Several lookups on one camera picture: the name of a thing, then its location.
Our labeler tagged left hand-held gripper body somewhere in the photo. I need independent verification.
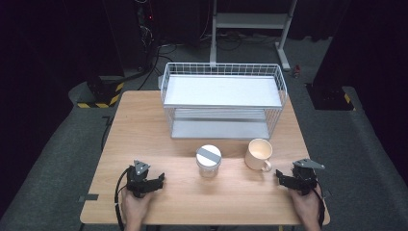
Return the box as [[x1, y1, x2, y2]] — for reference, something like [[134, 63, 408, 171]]
[[125, 159, 152, 198]]

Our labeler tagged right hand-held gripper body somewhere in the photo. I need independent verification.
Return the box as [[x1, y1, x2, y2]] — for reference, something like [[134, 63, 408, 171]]
[[291, 158, 326, 196]]

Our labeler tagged cream mug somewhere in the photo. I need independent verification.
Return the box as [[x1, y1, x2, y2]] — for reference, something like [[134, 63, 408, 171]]
[[244, 138, 274, 172]]

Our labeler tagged glass jar with white lid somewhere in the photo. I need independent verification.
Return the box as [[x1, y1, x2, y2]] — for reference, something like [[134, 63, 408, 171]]
[[195, 143, 223, 179]]

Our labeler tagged white wire storage rack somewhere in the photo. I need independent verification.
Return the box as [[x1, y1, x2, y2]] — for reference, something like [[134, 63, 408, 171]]
[[160, 62, 289, 141]]

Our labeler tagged person's left hand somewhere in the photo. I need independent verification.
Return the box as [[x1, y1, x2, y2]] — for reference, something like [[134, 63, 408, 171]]
[[120, 188, 154, 226]]

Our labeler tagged person's right hand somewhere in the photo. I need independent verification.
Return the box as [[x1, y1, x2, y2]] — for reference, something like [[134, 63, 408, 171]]
[[288, 187, 322, 224]]

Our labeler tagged black yellow striped stand base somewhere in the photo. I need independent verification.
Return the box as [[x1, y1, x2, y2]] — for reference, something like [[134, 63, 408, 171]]
[[76, 75, 125, 109], [305, 82, 357, 112]]

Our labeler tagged white metal stand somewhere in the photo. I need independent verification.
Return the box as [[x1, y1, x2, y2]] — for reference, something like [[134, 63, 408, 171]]
[[209, 0, 298, 72]]

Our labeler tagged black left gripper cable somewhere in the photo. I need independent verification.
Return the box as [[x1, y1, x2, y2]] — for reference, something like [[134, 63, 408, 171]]
[[114, 167, 131, 231]]

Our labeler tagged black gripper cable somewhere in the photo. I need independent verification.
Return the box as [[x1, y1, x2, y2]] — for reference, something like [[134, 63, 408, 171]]
[[311, 184, 327, 229], [114, 167, 131, 231]]

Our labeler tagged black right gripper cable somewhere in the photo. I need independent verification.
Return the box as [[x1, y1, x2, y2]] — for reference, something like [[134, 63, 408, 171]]
[[311, 184, 327, 229]]

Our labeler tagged thin black floor cable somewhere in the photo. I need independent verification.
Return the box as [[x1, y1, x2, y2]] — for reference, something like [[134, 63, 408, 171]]
[[100, 115, 115, 152]]

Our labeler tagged dark equipment rack with wires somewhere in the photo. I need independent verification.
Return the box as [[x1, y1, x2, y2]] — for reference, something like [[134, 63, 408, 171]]
[[133, 0, 162, 73]]

